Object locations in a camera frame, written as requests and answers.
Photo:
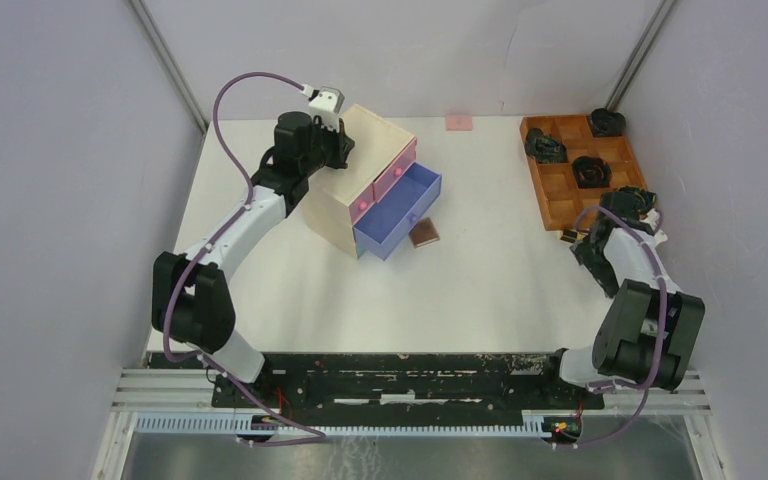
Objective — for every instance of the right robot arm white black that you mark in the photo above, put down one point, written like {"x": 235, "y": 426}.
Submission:
{"x": 648, "y": 334}

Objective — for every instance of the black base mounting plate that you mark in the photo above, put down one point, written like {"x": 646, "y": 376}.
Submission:
{"x": 527, "y": 390}

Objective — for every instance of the light blue bottom drawer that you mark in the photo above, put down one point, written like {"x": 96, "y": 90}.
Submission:
{"x": 361, "y": 252}

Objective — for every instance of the dark rolled cloth back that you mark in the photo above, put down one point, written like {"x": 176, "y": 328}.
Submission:
{"x": 605, "y": 123}

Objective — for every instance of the cream drawer organizer cabinet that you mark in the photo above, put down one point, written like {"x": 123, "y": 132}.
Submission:
{"x": 377, "y": 142}

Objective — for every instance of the dark rolled cloth middle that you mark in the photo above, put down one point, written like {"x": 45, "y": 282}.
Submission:
{"x": 591, "y": 172}

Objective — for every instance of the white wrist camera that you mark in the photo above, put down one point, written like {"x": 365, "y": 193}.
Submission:
{"x": 654, "y": 220}
{"x": 324, "y": 105}

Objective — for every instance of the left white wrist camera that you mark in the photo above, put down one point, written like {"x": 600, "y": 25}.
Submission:
{"x": 324, "y": 105}

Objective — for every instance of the brown square blush compact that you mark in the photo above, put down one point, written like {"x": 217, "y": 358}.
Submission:
{"x": 423, "y": 233}

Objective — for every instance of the dark rolled cloth left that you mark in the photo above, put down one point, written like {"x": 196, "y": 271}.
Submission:
{"x": 544, "y": 148}

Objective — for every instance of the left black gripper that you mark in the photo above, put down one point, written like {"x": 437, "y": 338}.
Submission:
{"x": 343, "y": 146}

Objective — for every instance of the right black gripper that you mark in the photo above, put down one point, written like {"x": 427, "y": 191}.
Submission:
{"x": 605, "y": 277}

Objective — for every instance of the purple wide drawer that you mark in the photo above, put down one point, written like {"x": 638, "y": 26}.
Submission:
{"x": 389, "y": 221}

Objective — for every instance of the dark rolled cloth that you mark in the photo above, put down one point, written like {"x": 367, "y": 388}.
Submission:
{"x": 645, "y": 200}
{"x": 544, "y": 148}
{"x": 591, "y": 172}
{"x": 605, "y": 123}

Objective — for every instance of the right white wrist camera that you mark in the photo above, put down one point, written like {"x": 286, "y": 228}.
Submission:
{"x": 654, "y": 220}

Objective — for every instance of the orange wooden compartment tray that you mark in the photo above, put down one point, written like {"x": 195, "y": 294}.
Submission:
{"x": 559, "y": 199}

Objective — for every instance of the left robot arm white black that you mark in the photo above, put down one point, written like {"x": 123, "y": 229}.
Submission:
{"x": 191, "y": 300}

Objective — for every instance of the pink drawer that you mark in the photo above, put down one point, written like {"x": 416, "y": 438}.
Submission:
{"x": 361, "y": 204}
{"x": 394, "y": 171}

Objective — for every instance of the dark rolled cloth front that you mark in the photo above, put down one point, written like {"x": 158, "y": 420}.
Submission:
{"x": 645, "y": 200}

